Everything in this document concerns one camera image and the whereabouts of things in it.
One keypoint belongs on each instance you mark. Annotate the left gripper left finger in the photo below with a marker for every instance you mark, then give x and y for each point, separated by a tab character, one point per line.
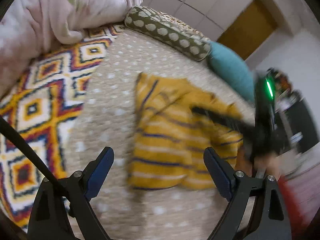
53	205

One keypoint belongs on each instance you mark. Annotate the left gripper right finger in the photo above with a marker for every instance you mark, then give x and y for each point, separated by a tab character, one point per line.
255	209

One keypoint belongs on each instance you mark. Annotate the yellow striped knit sweater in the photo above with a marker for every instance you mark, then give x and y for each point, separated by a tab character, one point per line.
170	139

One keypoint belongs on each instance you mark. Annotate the red sleeve forearm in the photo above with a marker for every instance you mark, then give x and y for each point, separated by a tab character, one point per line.
299	226

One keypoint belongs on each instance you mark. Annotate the person's right hand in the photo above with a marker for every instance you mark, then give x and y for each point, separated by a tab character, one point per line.
267	164

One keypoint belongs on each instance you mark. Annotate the black television screen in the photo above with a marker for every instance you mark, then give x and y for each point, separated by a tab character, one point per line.
303	127

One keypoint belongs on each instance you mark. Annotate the cluttered dark shelf items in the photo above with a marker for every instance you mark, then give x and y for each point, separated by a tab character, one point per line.
281	87

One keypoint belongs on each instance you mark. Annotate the beige heart-patterned quilt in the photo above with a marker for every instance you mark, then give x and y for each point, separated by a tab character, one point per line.
108	119

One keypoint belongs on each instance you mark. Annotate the geometric patterned colourful blanket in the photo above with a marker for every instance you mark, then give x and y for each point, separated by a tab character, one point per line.
43	107

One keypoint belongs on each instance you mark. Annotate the brown wooden door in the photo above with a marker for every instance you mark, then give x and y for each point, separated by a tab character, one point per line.
252	27

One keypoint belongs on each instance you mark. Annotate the white built-in wardrobe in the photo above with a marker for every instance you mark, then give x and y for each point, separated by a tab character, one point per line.
195	2

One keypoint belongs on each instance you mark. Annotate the olive hedgehog-print bolster pillow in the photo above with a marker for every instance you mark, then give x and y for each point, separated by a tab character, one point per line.
169	30

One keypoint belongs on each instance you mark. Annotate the pink floral comforter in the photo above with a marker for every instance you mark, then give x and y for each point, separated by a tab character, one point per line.
30	28

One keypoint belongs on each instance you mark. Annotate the teal corduroy pillow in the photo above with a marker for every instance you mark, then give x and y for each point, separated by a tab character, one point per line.
230	67

